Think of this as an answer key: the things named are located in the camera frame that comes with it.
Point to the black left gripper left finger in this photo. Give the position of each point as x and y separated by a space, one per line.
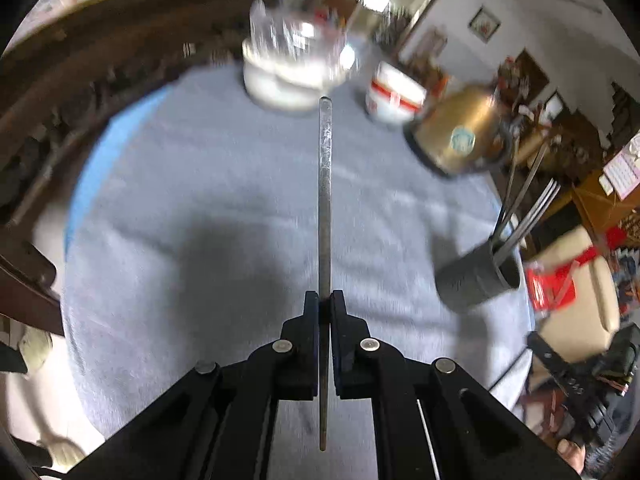
299 368

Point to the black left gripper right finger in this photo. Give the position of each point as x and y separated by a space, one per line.
352 377

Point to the dark chopstick with characters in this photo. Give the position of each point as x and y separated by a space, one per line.
324 263

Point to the cream armchair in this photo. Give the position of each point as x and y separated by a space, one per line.
585 325

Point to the black perforated utensil holder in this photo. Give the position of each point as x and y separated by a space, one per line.
476 277

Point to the thin dark chopstick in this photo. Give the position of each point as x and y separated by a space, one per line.
528 222

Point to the grey table cloth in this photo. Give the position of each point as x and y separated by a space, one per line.
200 239

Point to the brass electric kettle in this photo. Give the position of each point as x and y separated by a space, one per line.
467 132

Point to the white red stacked bowls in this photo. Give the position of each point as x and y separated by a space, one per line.
393 97

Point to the white bowl with plastic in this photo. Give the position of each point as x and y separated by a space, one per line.
290 61

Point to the dark wooden side table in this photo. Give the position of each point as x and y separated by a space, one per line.
72 75

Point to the wall calendar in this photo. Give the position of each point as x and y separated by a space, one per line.
622 171

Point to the framed wall picture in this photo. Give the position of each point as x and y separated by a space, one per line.
484 24

